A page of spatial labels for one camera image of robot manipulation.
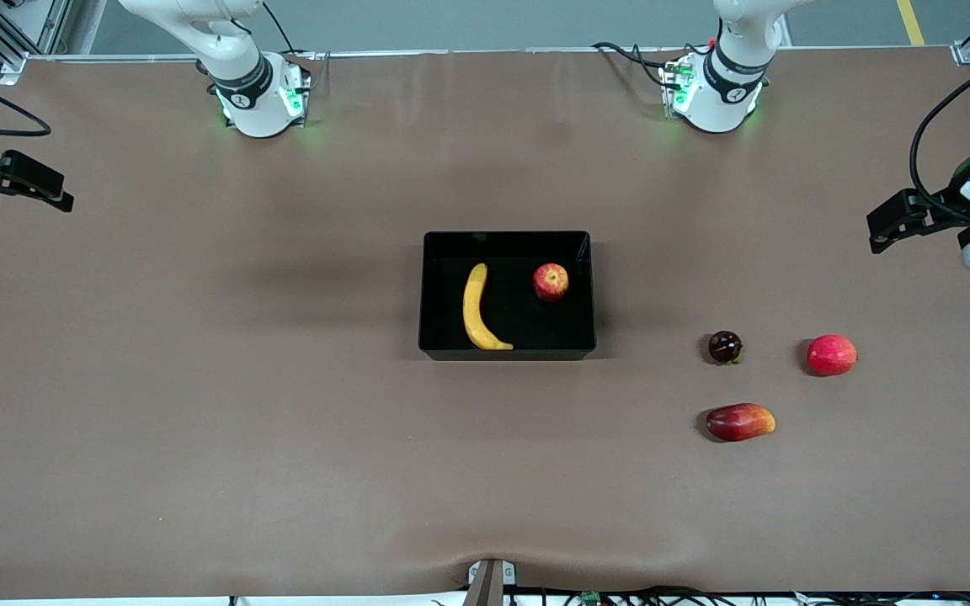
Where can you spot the black rectangular box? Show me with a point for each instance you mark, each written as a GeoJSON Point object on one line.
{"type": "Point", "coordinates": [527, 328]}

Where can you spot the red yellow mango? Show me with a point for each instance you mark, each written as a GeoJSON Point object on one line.
{"type": "Point", "coordinates": [738, 422]}

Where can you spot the small green circuit board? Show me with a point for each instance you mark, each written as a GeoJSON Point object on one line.
{"type": "Point", "coordinates": [591, 598]}

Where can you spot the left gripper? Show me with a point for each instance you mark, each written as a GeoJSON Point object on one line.
{"type": "Point", "coordinates": [945, 207]}

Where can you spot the metal table edge bracket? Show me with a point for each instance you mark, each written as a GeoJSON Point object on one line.
{"type": "Point", "coordinates": [489, 585]}

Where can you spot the yellow banana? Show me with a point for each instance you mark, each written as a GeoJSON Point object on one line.
{"type": "Point", "coordinates": [474, 311]}

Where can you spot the dark purple mangosteen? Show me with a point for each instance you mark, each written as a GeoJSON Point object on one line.
{"type": "Point", "coordinates": [725, 347]}

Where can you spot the red yellow striped apple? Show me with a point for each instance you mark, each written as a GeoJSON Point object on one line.
{"type": "Point", "coordinates": [551, 282]}

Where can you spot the aluminium table rail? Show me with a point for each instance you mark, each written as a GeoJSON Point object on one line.
{"type": "Point", "coordinates": [451, 52]}

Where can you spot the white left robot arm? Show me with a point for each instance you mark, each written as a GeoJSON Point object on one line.
{"type": "Point", "coordinates": [721, 93]}

